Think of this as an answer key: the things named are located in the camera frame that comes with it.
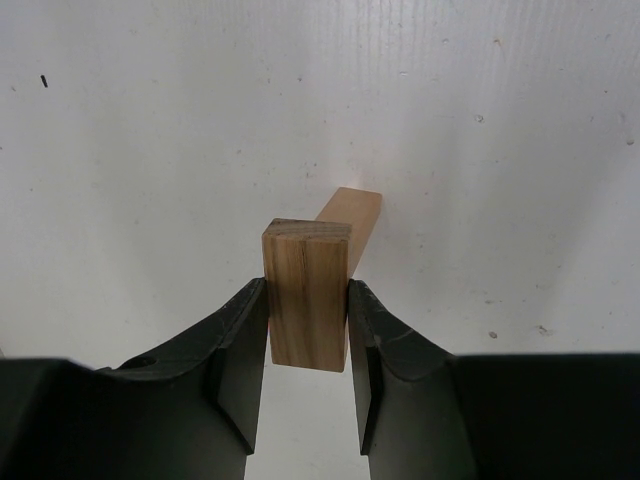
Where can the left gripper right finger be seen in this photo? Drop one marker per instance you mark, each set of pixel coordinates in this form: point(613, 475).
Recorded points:
point(410, 424)

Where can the wooden block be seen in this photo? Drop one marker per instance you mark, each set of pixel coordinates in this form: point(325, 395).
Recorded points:
point(360, 209)
point(306, 270)

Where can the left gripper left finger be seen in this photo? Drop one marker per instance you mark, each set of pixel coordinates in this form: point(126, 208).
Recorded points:
point(188, 408)

